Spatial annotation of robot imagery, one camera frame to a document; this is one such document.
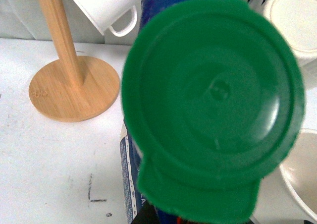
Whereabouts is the white mug on tree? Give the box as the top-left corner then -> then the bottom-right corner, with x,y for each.
73,0 -> 139,37

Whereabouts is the blue white milk carton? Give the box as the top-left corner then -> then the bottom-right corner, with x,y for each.
122,0 -> 305,224

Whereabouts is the cream smiley mug black handle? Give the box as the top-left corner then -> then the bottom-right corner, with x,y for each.
279,129 -> 317,224

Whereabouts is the cream ribbed mug left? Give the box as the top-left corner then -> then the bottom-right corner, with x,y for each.
263,0 -> 317,78

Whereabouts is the wooden mug tree stand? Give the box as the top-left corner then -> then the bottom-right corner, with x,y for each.
29,0 -> 120,122

